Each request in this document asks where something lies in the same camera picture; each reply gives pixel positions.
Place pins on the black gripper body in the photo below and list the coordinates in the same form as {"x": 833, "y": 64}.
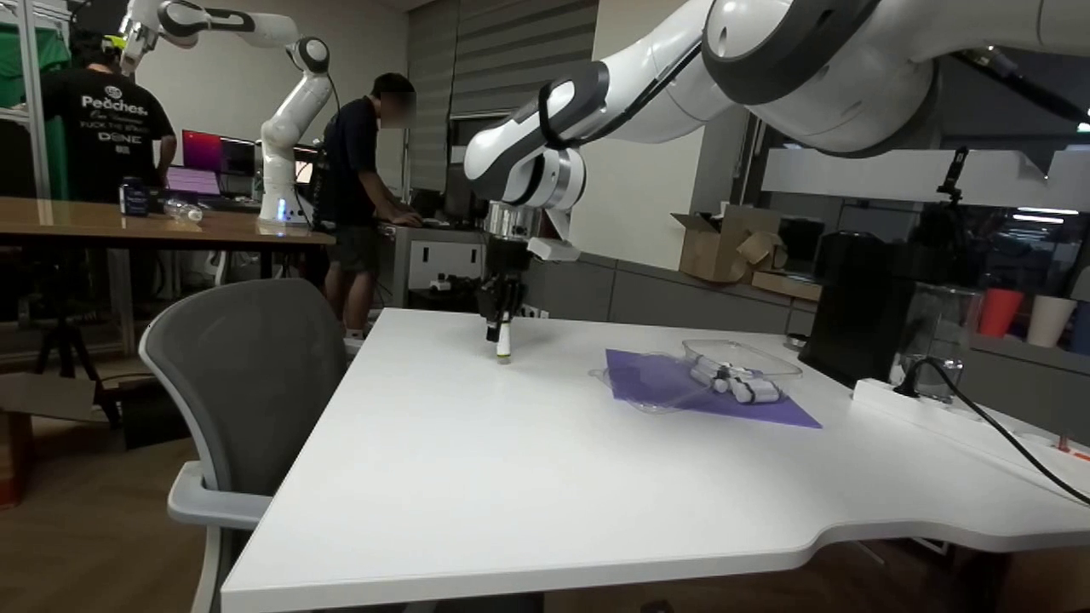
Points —
{"x": 504, "y": 264}

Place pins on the white cabinet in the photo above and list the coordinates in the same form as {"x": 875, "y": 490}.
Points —
{"x": 438, "y": 264}

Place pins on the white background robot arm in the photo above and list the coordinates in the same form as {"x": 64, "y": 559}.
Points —
{"x": 287, "y": 112}

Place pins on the black tripod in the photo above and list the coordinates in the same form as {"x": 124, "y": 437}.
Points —
{"x": 64, "y": 341}

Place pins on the purple mat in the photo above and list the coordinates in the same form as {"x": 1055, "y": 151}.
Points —
{"x": 651, "y": 378}

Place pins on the person in printed black shirt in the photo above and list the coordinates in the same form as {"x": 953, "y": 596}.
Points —
{"x": 108, "y": 122}

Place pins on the grey mesh office chair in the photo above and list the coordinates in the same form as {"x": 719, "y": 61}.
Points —
{"x": 244, "y": 375}

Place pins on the wooden table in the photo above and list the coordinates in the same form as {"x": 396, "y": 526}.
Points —
{"x": 139, "y": 222}

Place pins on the open cardboard box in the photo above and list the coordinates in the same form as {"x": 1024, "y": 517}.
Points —
{"x": 728, "y": 243}

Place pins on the laptop with purple screen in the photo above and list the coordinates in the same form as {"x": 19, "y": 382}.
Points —
{"x": 192, "y": 181}

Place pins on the green cloth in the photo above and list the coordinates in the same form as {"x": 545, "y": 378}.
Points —
{"x": 16, "y": 70}

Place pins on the white cup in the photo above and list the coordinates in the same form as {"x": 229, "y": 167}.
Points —
{"x": 1050, "y": 316}

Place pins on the clear plastic bottle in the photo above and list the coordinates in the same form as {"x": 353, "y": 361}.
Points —
{"x": 181, "y": 210}

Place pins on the pink monitor screen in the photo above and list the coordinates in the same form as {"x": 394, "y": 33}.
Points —
{"x": 202, "y": 148}

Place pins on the black box on wooden table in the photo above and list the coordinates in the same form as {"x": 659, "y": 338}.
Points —
{"x": 134, "y": 197}

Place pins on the black computer tower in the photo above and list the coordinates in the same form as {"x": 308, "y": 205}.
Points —
{"x": 858, "y": 308}

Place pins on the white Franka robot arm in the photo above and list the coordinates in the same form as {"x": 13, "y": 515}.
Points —
{"x": 794, "y": 56}

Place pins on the orange cup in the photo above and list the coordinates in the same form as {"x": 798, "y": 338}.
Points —
{"x": 998, "y": 311}

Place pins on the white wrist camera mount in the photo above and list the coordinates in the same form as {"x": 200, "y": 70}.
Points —
{"x": 553, "y": 249}

